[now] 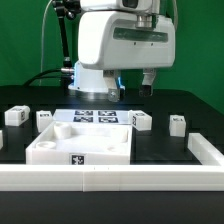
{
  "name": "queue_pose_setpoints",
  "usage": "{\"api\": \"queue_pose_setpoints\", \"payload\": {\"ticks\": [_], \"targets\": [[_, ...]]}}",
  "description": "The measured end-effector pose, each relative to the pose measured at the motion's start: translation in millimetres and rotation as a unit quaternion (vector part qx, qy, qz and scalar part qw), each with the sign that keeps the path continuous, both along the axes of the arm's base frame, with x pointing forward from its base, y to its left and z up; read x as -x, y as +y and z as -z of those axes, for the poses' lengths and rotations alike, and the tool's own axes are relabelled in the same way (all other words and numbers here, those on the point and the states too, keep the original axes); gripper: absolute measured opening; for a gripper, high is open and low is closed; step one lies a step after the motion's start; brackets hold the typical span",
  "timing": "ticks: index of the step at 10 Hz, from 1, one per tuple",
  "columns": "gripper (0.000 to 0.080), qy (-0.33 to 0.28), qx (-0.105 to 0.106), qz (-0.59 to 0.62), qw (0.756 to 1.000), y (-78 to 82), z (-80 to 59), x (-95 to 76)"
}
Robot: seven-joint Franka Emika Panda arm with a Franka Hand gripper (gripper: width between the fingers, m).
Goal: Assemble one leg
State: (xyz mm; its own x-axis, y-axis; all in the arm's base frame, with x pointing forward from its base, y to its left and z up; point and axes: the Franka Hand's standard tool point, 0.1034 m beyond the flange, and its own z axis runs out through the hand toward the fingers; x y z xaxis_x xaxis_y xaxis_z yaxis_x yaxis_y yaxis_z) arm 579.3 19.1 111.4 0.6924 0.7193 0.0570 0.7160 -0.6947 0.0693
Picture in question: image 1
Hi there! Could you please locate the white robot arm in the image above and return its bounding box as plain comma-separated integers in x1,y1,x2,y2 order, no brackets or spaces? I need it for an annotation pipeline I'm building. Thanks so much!
69,0,175,102

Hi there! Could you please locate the white U-shaped obstacle fence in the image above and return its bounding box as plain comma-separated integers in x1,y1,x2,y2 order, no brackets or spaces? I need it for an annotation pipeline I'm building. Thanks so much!
0,133,224,192

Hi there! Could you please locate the white marker base plate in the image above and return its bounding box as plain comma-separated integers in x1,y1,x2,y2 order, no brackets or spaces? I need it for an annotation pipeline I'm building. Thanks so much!
53,109,129,124

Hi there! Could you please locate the white square tabletop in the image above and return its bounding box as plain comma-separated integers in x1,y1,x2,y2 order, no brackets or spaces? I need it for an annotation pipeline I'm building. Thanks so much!
26,122,132,165

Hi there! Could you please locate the grey thin cable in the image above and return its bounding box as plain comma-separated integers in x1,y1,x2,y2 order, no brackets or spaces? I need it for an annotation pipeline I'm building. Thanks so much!
39,0,54,87

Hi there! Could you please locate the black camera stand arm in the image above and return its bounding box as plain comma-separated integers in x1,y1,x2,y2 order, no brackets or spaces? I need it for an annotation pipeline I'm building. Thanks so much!
52,0,81,67

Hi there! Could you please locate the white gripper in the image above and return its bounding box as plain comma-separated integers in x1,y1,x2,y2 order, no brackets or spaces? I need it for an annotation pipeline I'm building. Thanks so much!
78,11,175,102

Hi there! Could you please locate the black cable bundle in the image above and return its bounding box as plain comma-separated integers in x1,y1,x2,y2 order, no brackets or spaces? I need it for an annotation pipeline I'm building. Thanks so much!
22,67,75,88

